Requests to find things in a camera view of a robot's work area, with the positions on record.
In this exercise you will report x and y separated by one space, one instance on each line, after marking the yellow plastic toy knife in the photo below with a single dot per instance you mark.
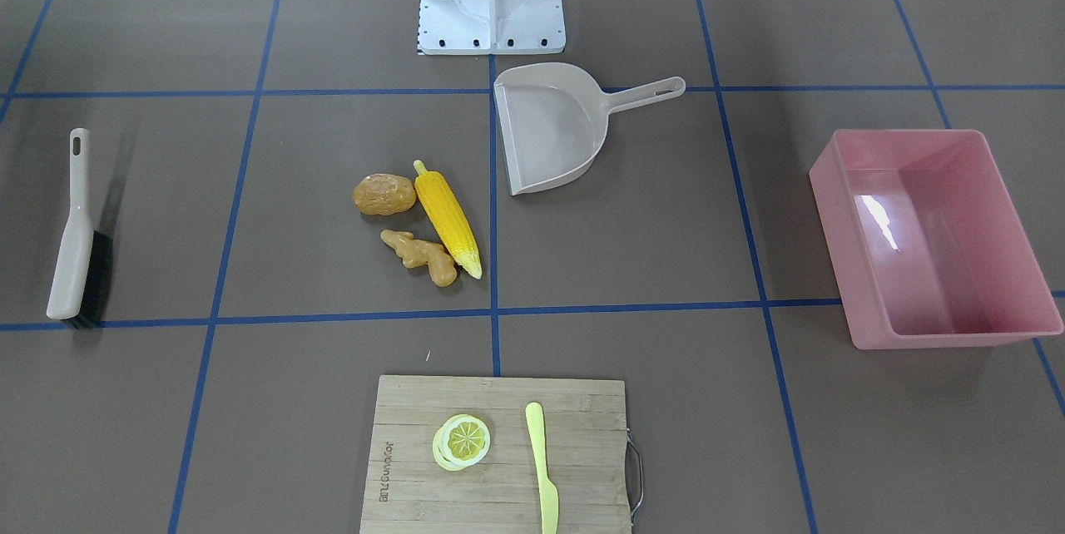
549 499

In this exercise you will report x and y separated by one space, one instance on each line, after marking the pink plastic bin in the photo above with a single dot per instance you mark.
926 245

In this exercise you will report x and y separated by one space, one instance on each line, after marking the beige hand brush black bristles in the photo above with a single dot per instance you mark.
81 280

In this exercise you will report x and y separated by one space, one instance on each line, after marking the yellow toy corn cob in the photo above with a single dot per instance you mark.
448 218

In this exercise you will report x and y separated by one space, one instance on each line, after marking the brown toy potato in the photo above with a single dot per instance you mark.
383 194

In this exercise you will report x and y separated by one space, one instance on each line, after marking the bamboo cutting board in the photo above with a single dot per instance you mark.
586 447

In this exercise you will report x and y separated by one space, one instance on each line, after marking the beige plastic dustpan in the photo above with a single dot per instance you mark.
554 120

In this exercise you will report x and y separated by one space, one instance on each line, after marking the tan toy ginger root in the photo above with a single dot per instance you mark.
416 252

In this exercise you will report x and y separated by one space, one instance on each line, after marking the yellow toy lemon slices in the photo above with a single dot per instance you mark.
461 442

